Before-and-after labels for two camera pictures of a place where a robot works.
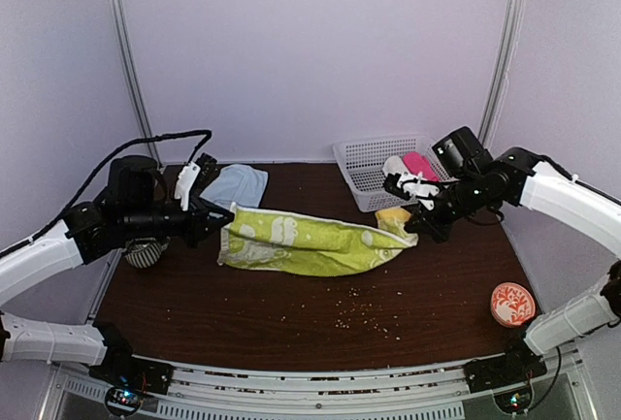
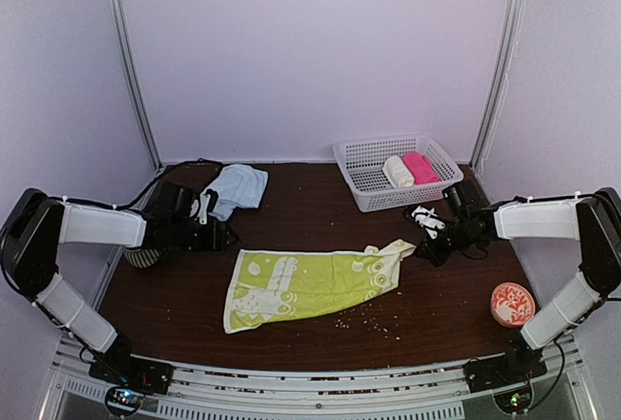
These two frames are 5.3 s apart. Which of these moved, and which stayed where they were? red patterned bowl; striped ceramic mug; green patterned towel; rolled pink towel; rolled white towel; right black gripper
Moved: green patterned towel; right black gripper
Stayed: striped ceramic mug; rolled pink towel; rolled white towel; red patterned bowl
